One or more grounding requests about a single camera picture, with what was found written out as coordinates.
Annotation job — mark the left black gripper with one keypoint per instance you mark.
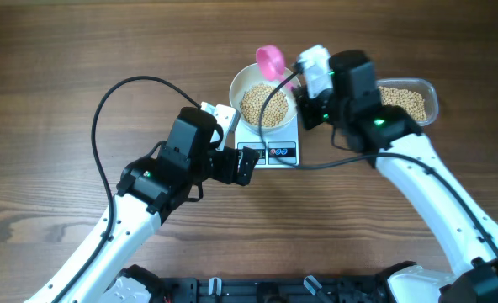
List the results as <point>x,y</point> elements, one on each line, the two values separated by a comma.
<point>228,175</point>

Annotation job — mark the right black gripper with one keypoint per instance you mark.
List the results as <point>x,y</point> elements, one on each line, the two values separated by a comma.
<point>304,105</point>

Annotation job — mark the pink plastic scoop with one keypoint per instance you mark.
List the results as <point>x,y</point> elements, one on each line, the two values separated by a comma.
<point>271,63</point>

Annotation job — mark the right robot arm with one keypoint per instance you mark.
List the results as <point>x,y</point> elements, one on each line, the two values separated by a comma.
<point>341,90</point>

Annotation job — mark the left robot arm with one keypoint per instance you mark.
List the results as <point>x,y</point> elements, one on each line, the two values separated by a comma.
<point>149,190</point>

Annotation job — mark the white digital kitchen scale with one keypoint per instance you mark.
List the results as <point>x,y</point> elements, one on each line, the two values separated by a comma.
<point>281,149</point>

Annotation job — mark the white bowl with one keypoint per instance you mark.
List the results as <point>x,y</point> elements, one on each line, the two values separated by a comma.
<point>250,89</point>

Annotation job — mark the clear plastic soybean container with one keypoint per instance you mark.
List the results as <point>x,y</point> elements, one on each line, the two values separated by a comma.
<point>416,96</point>

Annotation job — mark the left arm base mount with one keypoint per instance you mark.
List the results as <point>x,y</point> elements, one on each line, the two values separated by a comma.
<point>134,284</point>

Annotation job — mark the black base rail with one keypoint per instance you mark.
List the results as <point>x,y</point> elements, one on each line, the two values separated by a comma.
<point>310,289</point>

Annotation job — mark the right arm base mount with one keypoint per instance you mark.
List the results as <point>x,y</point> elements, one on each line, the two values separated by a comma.
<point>408,282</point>

